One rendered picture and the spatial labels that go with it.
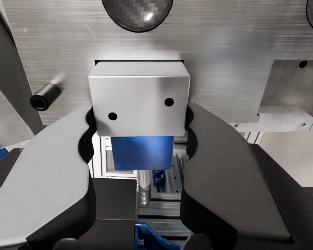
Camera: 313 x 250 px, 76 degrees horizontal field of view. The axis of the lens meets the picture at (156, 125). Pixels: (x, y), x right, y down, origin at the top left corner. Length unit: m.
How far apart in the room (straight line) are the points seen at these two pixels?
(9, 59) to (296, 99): 0.25
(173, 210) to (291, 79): 0.38
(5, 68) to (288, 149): 1.56
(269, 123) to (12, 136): 0.29
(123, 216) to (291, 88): 0.30
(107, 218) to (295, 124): 0.31
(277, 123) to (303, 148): 1.37
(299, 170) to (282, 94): 1.62
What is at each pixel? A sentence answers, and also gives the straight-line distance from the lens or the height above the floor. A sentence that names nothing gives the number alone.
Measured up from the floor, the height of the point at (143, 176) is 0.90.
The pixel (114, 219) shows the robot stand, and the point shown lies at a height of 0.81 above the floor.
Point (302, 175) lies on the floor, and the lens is 1.86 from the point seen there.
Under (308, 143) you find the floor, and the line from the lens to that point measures 1.65.
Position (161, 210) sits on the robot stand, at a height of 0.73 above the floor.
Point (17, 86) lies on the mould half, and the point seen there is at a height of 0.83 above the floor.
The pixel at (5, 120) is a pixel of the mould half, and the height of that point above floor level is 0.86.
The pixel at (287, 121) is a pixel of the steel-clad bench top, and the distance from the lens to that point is 0.30.
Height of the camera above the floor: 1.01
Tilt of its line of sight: 58 degrees down
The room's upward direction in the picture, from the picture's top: 175 degrees clockwise
